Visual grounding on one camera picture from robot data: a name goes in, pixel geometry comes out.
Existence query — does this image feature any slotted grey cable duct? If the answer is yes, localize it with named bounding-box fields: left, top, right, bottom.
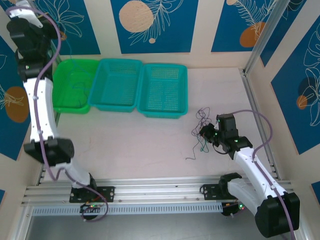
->
left=31, top=202, right=224, bottom=216

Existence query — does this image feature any grey metal panel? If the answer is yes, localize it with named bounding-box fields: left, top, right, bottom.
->
left=24, top=201, right=296, bottom=240

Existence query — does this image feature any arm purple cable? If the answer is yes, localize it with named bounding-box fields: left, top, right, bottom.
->
left=4, top=6, right=110, bottom=222
left=224, top=109, right=297, bottom=240

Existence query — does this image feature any large teal plastic basket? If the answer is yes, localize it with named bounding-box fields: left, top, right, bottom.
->
left=87, top=58, right=144, bottom=113

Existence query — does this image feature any thin purple cable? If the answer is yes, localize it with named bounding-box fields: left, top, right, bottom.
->
left=185, top=107, right=216, bottom=161

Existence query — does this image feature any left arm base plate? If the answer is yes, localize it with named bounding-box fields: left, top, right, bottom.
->
left=69, top=186, right=116, bottom=204

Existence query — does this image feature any right aluminium frame post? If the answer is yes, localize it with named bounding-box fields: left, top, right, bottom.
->
left=244, top=0, right=292, bottom=76

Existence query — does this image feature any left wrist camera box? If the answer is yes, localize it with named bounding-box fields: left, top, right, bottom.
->
left=5, top=0, right=44, bottom=28

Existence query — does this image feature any right aluminium side rail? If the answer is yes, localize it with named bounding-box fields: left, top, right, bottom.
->
left=238, top=68, right=282, bottom=181

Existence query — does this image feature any green plastic basket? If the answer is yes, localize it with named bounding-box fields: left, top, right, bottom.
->
left=51, top=58, right=101, bottom=115

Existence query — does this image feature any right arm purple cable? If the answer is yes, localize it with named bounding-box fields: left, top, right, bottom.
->
left=224, top=109, right=297, bottom=240

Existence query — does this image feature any aluminium mounting rail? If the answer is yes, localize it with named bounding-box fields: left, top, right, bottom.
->
left=21, top=176, right=298, bottom=207

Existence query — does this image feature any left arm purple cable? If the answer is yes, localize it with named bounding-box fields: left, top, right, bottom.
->
left=4, top=6, right=110, bottom=222

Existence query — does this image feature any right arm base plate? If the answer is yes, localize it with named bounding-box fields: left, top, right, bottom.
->
left=201, top=184, right=227, bottom=201

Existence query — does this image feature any small teal plastic basket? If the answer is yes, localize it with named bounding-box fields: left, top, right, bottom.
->
left=136, top=63, right=189, bottom=119

